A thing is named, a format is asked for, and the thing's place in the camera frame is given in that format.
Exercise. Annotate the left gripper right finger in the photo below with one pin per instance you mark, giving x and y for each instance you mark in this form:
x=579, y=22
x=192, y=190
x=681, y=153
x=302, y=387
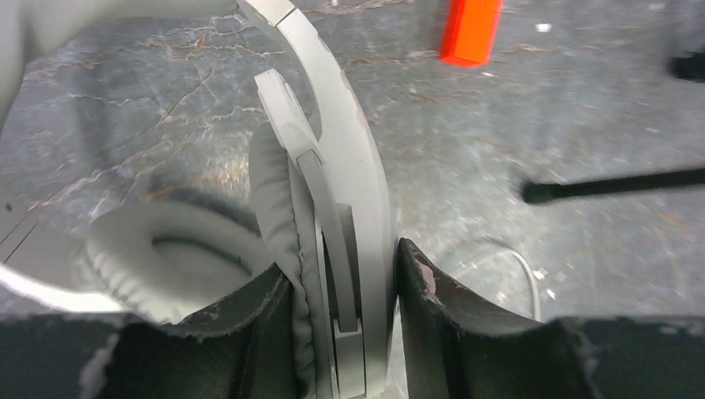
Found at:
x=459, y=345

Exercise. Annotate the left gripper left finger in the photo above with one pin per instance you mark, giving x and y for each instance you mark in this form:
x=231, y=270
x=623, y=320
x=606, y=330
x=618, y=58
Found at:
x=239, y=347

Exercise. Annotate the white grey headphones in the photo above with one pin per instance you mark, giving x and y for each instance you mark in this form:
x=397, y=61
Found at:
x=318, y=192

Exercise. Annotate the red small block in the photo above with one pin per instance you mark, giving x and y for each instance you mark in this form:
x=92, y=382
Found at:
x=469, y=33

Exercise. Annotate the black music stand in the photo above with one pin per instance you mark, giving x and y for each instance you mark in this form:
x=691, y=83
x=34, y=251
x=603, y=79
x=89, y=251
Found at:
x=688, y=67

